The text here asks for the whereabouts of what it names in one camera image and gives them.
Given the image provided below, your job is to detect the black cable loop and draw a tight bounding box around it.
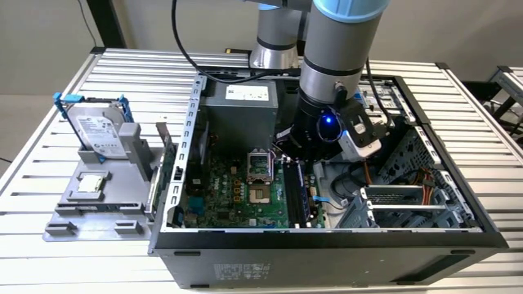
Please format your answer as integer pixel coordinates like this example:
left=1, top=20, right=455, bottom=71
left=330, top=165, right=368, bottom=211

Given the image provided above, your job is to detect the silver hard disk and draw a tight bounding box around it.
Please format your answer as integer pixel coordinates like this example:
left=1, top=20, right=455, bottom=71
left=64, top=102, right=132, bottom=160

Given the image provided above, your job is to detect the silver optical drive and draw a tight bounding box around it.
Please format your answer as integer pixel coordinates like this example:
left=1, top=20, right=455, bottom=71
left=358, top=82, right=404, bottom=126

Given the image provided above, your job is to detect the black case fan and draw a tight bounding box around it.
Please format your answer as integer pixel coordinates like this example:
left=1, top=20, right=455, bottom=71
left=188, top=119, right=212, bottom=184

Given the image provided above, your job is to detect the red yellow wire bundle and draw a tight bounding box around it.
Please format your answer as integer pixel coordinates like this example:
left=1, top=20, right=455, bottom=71
left=410, top=167, right=440, bottom=206

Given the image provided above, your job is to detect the green motherboard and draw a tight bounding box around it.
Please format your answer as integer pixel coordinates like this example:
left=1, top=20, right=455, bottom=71
left=181, top=153, right=328, bottom=229

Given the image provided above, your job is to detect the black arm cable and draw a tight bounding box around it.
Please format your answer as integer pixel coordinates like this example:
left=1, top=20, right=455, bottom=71
left=169, top=0, right=302, bottom=83
left=363, top=57, right=398, bottom=125

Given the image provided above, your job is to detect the white power supply label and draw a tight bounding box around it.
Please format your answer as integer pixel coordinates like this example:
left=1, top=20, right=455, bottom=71
left=224, top=84, right=270, bottom=100

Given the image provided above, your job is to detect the black RAM slot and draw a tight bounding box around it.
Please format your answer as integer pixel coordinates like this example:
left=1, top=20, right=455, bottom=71
left=283, top=159, right=299, bottom=228
left=288, top=160, right=303, bottom=228

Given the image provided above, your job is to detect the black PC case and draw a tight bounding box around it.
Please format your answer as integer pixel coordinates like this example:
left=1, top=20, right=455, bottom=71
left=147, top=64, right=510, bottom=290

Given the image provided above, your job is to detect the grey parts rack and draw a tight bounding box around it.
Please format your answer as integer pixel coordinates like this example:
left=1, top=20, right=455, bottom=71
left=43, top=122, right=164, bottom=243

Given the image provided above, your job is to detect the black frame post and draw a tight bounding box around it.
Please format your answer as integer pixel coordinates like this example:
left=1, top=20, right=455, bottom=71
left=85, top=0, right=128, bottom=49

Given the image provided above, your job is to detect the grey power supply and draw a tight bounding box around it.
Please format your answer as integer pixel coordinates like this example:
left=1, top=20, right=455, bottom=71
left=199, top=78, right=282, bottom=154

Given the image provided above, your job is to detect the green graphics card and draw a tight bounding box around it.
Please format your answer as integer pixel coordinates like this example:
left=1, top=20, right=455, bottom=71
left=145, top=121, right=180, bottom=223

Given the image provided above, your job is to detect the CPU socket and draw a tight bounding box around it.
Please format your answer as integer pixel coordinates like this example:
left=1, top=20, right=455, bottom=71
left=248, top=183, right=274, bottom=205

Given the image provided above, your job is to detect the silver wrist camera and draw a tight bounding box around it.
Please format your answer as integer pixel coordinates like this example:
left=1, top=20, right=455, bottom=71
left=339, top=100, right=384, bottom=162

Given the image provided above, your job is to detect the silver disk bay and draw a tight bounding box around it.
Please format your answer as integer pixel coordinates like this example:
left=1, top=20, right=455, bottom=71
left=339, top=183, right=478, bottom=229

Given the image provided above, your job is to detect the RAM stick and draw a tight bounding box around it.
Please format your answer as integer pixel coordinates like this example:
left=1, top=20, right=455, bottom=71
left=294, top=160, right=315, bottom=223

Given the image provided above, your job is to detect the small slatted metal table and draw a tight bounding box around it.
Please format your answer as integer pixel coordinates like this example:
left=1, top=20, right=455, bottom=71
left=460, top=64, right=523, bottom=135

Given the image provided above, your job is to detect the metal socket cover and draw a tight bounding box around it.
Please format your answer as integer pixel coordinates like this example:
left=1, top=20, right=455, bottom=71
left=247, top=151, right=274, bottom=182

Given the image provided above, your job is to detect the silver CPU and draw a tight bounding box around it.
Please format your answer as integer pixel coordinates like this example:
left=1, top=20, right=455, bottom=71
left=77, top=176, right=105, bottom=193

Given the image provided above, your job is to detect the blue disk carrier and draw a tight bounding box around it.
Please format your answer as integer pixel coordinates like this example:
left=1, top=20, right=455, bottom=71
left=52, top=91, right=136, bottom=163

